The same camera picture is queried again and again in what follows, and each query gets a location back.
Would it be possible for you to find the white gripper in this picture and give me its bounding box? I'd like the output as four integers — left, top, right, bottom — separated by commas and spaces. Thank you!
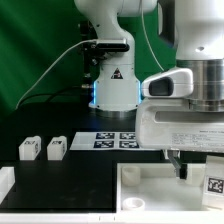
135, 99, 224, 179

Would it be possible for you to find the white square tabletop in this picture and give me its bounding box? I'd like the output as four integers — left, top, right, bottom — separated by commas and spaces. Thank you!
116, 163, 224, 212

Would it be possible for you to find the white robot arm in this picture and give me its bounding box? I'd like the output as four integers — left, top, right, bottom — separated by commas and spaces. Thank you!
74, 0, 224, 177

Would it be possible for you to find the white sheet with tags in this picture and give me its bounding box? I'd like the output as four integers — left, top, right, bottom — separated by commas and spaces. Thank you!
70, 132, 139, 150

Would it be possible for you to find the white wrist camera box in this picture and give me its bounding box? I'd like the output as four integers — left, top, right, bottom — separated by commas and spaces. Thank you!
141, 67, 194, 99

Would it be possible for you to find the black camera on stand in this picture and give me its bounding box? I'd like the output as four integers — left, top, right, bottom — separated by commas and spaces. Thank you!
78, 20, 130, 86

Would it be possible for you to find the white camera cable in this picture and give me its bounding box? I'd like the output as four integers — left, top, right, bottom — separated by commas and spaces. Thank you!
14, 39, 98, 110

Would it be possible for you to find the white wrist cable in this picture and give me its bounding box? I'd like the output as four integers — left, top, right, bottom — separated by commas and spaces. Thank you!
139, 0, 166, 72

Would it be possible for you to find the white left corner bracket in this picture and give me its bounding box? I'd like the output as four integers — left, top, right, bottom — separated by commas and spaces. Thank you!
0, 167, 15, 204

